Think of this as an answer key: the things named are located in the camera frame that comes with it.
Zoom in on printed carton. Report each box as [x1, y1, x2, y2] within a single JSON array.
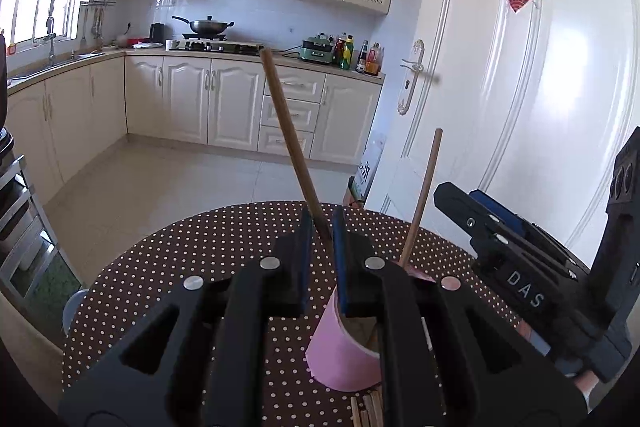
[[345, 132, 389, 208]]

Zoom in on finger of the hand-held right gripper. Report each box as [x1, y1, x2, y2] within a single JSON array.
[[469, 189, 592, 272], [433, 182, 532, 269]]

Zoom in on white door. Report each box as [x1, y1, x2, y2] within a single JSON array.
[[385, 0, 640, 270]]

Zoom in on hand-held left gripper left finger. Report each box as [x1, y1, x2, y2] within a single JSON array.
[[59, 206, 316, 427]]

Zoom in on cream base cabinets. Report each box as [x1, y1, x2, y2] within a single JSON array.
[[0, 53, 384, 210]]

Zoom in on wall utensil rack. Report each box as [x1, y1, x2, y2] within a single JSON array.
[[79, 0, 117, 52]]

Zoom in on black wok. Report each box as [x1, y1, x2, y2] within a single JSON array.
[[171, 14, 235, 36]]

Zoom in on person's right hand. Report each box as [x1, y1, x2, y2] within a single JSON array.
[[575, 372, 600, 408]]

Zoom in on gas stove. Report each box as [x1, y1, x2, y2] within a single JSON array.
[[167, 38, 266, 56]]

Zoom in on light blue plastic stool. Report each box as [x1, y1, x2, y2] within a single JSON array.
[[62, 288, 92, 336]]

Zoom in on steel sink faucet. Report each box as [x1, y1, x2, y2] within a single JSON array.
[[44, 16, 57, 64]]

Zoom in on steel shelf rack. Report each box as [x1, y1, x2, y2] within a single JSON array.
[[0, 154, 57, 304]]

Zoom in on pink cup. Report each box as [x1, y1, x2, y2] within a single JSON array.
[[305, 263, 437, 394]]

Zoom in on green electric cooker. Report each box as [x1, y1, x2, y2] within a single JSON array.
[[299, 34, 337, 66]]

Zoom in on brown polka dot tablecloth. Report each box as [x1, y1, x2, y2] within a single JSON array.
[[61, 201, 551, 427]]

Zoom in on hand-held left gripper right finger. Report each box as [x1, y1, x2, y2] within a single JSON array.
[[333, 205, 587, 427]]

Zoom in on orange sauce bottle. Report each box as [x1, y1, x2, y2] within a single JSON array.
[[367, 43, 384, 76]]

